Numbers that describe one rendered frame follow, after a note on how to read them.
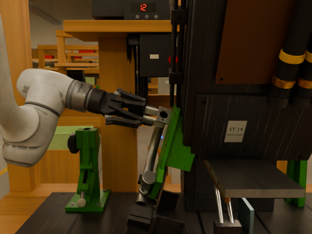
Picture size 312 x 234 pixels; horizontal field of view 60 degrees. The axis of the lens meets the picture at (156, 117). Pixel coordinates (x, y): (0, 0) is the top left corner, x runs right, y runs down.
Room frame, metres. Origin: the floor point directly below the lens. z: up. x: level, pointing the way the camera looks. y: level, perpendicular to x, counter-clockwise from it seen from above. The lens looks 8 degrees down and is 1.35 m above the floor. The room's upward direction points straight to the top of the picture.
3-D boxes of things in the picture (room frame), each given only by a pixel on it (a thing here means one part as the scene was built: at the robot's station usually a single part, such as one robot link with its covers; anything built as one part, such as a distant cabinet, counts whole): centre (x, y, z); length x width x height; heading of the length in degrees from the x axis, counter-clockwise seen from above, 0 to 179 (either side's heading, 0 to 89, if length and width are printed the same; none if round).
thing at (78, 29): (1.06, -0.14, 1.52); 0.90 x 0.25 x 0.04; 90
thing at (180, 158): (0.74, -0.06, 1.17); 0.13 x 0.12 x 0.20; 90
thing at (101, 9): (1.03, 0.15, 1.59); 0.15 x 0.07 x 0.07; 90
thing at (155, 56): (1.01, -0.03, 1.42); 0.17 x 0.12 x 0.15; 90
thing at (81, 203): (0.84, 0.24, 0.96); 0.06 x 0.03 x 0.06; 0
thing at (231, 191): (0.70, -0.22, 1.11); 0.39 x 0.16 x 0.03; 0
